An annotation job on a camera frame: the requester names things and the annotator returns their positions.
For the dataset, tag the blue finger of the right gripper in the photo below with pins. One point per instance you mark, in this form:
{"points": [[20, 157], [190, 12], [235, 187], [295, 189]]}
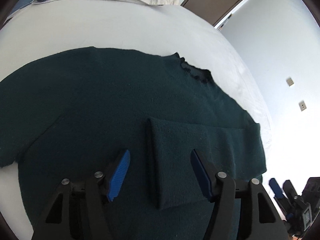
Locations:
{"points": [[276, 188]]}

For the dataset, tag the beige wall socket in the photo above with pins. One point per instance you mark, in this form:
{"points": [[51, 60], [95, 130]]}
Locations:
{"points": [[289, 81], [302, 106]]}

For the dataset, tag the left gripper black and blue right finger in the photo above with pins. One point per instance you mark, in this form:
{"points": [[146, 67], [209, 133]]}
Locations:
{"points": [[259, 218]]}

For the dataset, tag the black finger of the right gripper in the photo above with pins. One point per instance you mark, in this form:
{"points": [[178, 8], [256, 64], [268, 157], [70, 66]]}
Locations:
{"points": [[289, 190]]}

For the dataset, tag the lower beige wall socket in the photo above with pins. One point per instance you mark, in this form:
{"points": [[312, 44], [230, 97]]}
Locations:
{"points": [[302, 106]]}

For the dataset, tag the dark green knit sweater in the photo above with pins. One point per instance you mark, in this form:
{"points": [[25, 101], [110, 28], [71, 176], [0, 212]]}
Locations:
{"points": [[70, 114]]}

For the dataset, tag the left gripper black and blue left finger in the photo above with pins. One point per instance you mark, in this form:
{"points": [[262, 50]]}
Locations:
{"points": [[76, 209]]}

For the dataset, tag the upper beige wall socket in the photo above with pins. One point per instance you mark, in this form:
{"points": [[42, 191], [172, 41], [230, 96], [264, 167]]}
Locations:
{"points": [[289, 81]]}

